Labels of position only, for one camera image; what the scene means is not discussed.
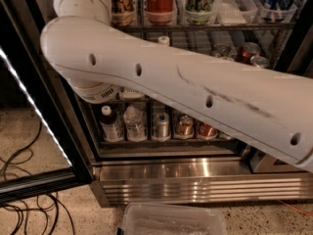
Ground red coke can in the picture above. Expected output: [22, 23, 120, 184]
[250, 56, 269, 69]
[235, 42, 260, 65]

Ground red Coke can rear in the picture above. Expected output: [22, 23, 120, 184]
[235, 42, 260, 65]

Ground green tall can top shelf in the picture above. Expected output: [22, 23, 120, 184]
[185, 0, 214, 24]

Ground black cables on floor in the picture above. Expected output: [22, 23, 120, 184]
[0, 120, 76, 235]

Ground empty white tray top shelf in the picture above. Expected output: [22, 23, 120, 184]
[216, 0, 258, 24]

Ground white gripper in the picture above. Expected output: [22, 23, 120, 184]
[53, 0, 112, 24]

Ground gold tall can top shelf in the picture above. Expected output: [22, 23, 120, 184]
[112, 0, 135, 26]

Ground small water bottle bottom shelf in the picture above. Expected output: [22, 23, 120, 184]
[123, 105, 147, 142]

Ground copper can bottom shelf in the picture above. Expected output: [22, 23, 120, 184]
[175, 114, 195, 139]

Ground clear plastic bin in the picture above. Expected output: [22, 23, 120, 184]
[116, 203, 227, 235]

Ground silver can shelf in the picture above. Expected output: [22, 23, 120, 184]
[210, 44, 235, 61]
[153, 113, 170, 142]

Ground stainless steel fridge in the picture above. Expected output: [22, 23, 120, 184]
[43, 0, 313, 207]

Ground open glass fridge door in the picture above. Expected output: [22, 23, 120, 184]
[0, 0, 92, 204]

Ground silver can bottom shelf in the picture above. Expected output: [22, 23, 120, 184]
[153, 113, 170, 142]

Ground red Coca-Cola can top shelf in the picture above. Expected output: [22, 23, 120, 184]
[146, 0, 173, 24]

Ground red Coke can front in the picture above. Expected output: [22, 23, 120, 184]
[250, 56, 269, 69]

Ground brown tea bottle middle shelf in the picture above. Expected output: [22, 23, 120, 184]
[157, 35, 170, 46]

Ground orange cable on floor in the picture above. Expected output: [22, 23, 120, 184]
[277, 199, 313, 217]

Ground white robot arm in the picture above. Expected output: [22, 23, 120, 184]
[40, 0, 313, 172]

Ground dark juice bottle bottom shelf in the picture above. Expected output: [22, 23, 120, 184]
[100, 105, 124, 142]

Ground silver can rear middle shelf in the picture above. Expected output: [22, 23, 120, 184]
[210, 44, 235, 61]

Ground red can bottom shelf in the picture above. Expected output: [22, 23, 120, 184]
[198, 122, 218, 140]

